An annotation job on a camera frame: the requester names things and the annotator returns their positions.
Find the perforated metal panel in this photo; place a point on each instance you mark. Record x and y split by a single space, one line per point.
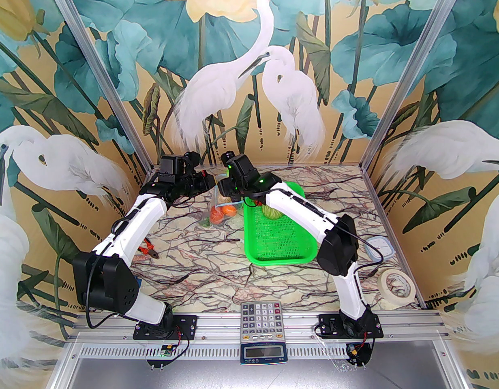
192 373

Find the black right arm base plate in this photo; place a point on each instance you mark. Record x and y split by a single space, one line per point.
326 326

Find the clear container blue rim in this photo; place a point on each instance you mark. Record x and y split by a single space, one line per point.
387 247

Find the green cabbage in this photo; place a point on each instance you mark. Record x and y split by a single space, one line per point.
272 213

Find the masking tape roll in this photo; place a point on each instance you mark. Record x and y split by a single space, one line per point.
382 288

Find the clear zip-top bag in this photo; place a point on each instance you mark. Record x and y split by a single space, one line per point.
217 201

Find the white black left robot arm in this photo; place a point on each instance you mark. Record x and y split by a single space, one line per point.
148 217

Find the red tomato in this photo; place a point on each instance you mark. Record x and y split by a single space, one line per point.
216 216

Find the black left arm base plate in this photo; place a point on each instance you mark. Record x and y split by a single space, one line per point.
186 324

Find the aluminium frame post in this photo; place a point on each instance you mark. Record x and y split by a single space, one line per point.
105 79
410 71

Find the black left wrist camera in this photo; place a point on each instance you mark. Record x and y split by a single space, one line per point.
192 158

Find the small green circuit board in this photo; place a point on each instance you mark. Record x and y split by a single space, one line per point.
166 351

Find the orange tangerine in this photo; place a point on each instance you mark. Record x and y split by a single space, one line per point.
230 211

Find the green plastic mesh basket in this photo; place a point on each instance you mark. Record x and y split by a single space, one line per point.
281 241

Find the aluminium frame rail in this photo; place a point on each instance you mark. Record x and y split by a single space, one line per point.
217 326

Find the aluminium table side rail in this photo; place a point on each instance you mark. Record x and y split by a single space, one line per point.
377 201

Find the grey desk calculator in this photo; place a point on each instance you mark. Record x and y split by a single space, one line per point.
260 322

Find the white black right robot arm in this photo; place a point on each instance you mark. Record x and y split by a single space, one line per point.
298 213

